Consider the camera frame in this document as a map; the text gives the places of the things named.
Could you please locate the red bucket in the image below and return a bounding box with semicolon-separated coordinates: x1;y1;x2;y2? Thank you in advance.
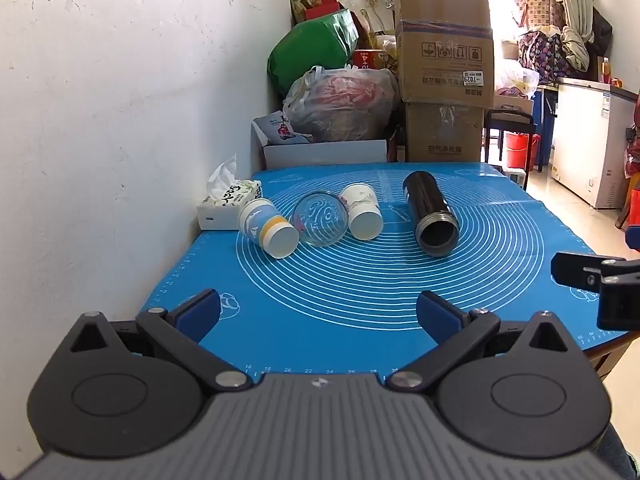
504;132;541;169

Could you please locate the red gift box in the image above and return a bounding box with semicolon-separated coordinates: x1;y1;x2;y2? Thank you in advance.
304;0;342;21

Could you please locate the small blue and white bag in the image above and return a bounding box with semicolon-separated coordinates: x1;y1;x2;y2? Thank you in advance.
251;112;312;147

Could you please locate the beige patterned bag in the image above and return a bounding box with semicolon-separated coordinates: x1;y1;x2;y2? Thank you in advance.
513;0;569;31

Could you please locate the white tissue box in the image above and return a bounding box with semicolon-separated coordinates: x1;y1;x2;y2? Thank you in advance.
196;154;264;231

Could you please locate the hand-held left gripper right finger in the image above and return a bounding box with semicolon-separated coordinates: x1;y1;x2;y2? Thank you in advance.
385;289;577;394

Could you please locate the large brown cardboard box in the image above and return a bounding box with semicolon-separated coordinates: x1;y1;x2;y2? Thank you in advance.
394;0;496;109

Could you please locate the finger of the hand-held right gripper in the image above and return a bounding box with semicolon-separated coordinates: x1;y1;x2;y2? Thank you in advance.
551;252;640;294

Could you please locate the black chair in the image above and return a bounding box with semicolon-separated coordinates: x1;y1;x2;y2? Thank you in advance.
484;108;535;187

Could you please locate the green bag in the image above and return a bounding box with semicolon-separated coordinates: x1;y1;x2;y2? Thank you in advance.
267;8;360;96

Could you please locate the blue silicone baking mat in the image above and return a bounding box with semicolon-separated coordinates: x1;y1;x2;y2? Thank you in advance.
140;161;631;377

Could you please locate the red and white box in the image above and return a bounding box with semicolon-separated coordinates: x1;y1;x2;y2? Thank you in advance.
352;48;386;70

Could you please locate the clear plastic bag of clothes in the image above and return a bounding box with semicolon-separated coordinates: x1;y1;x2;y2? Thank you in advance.
282;65;401;144

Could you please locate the white chest freezer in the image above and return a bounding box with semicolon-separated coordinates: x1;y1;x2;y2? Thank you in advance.
551;77;640;210

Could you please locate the white cardboard box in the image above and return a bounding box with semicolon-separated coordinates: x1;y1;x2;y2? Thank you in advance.
263;138;389;170

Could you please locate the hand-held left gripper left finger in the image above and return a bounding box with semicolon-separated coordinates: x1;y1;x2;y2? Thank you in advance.
65;288;253;394

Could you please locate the blue and yellow paper cup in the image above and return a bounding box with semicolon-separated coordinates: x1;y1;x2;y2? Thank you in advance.
237;198;300;260

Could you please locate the small brown cardboard box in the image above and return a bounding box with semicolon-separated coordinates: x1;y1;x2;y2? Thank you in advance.
404;101;486;164

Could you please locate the black thermos cup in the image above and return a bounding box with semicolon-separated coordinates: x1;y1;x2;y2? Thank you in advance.
402;170;460;257

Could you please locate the clear glass cup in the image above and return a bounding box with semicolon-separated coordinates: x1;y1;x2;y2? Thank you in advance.
292;190;350;248

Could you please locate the purple floral bag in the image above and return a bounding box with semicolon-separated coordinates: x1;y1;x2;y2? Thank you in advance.
517;29;577;82

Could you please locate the white plastic bag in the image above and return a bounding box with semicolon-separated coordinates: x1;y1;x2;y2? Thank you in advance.
494;66;541;99

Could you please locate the white floral paper cup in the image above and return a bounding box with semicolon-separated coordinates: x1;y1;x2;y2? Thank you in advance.
340;183;385;241

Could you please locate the person's leg in jeans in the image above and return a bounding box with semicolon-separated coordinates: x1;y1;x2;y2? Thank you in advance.
597;424;640;480

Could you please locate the black garment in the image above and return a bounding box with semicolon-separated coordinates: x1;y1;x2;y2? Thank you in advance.
589;7;614;59

